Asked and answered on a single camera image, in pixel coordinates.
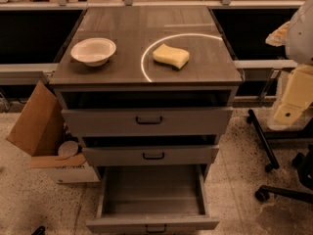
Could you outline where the grey bottom drawer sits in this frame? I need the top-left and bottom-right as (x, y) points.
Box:
(87, 164), (219, 235)

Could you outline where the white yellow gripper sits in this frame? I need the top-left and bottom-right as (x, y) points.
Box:
(273, 65), (313, 125)

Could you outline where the black office chair base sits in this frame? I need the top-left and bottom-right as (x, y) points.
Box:
(254, 149), (313, 204)

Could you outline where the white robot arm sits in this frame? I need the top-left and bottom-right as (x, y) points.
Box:
(265, 0), (313, 130)

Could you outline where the yellow sponge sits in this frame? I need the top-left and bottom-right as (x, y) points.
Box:
(153, 44), (190, 70)

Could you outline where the black object bottom left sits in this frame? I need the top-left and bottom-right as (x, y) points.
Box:
(31, 226), (46, 235)

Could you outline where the grey drawer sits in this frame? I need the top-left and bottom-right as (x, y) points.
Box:
(62, 107), (233, 137)
(87, 164), (219, 235)
(83, 145), (219, 166)

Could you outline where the white bowl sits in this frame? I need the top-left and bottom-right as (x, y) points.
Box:
(70, 37), (116, 67)

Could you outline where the open cardboard box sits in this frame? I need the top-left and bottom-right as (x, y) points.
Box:
(7, 81), (99, 183)

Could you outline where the grey drawer cabinet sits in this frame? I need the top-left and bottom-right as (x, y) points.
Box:
(48, 5), (245, 181)

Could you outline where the grey top drawer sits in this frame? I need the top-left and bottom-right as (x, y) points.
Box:
(62, 107), (233, 137)

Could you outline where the round lid in box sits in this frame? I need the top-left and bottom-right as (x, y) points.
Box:
(58, 141), (78, 157)

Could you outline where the grey middle drawer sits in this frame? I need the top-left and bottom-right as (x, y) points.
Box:
(83, 145), (219, 166)

